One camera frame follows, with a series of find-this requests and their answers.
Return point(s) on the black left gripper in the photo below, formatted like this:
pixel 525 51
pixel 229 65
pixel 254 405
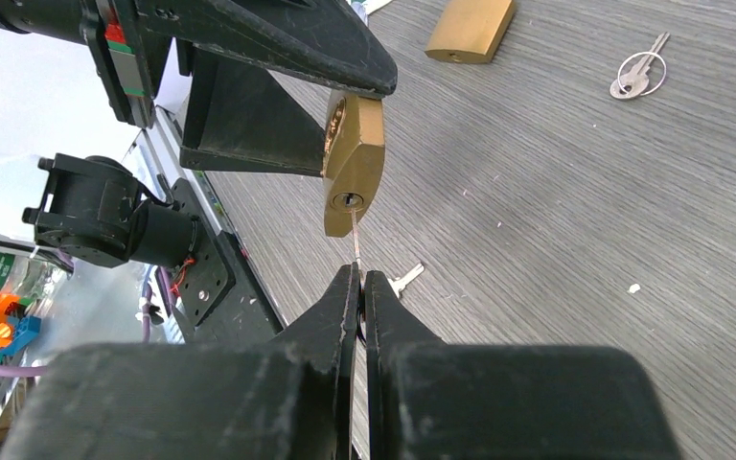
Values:
pixel 239 118

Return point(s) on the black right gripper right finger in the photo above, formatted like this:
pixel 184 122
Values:
pixel 429 399

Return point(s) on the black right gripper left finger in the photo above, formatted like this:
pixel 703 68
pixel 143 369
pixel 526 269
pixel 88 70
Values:
pixel 287 398

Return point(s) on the brass padlock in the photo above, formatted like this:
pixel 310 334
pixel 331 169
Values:
pixel 470 31
pixel 353 163

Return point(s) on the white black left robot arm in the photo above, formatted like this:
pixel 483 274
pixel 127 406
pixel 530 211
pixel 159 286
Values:
pixel 288 87

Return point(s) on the black front base panel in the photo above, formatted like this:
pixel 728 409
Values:
pixel 221 297

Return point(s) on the clear plastic water bottle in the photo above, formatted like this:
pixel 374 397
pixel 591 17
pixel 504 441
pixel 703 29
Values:
pixel 29 278

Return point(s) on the orange blue toy pieces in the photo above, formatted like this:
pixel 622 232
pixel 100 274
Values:
pixel 17 328

